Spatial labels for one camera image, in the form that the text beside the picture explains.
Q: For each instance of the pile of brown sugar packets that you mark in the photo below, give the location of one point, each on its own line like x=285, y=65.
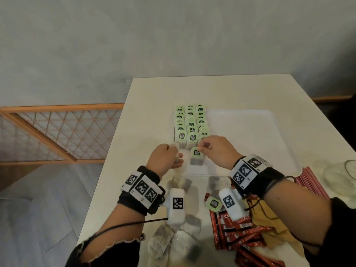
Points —
x=272, y=228

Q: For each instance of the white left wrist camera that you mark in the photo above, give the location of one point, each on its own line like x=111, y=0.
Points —
x=176, y=205

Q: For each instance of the person's left forearm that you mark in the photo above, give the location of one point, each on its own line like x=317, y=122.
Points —
x=116, y=228

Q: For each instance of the white tea bag green tag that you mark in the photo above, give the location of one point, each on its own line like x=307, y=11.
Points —
x=197, y=158
x=176, y=159

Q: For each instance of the person's left hand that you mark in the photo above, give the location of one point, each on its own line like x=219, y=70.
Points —
x=161, y=161

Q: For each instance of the wooden lattice screen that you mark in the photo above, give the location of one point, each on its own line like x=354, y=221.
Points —
x=55, y=108

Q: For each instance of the wooden wall rail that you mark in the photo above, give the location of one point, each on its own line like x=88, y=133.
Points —
x=331, y=99

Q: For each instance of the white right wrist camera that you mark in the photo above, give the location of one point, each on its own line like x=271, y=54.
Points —
x=232, y=204

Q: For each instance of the black furniture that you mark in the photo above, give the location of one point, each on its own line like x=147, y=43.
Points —
x=345, y=125

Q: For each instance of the person's right hand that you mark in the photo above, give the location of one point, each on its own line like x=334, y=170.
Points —
x=222, y=151

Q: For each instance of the red stirrer sticks bundle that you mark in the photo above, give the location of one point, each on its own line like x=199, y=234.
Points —
x=313, y=182

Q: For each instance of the white tray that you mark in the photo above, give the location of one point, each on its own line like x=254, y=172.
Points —
x=250, y=130

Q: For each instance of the pile of tea bags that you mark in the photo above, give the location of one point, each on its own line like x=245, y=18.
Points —
x=178, y=241

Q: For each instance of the rows of laid tea bags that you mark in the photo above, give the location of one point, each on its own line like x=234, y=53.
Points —
x=192, y=122

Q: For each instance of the clear glass jar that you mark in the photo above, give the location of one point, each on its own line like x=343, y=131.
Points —
x=340, y=176

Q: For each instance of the person's right forearm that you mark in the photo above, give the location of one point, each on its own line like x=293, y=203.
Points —
x=297, y=208

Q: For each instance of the black left wristband marker tags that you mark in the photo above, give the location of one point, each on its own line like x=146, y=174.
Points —
x=139, y=190

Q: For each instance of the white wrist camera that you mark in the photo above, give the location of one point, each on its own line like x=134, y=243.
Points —
x=176, y=205
x=232, y=204

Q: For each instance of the pile of red coffee sachets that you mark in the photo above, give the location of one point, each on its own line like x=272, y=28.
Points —
x=239, y=233

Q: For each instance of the person's black top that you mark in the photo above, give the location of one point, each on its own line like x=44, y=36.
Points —
x=336, y=236

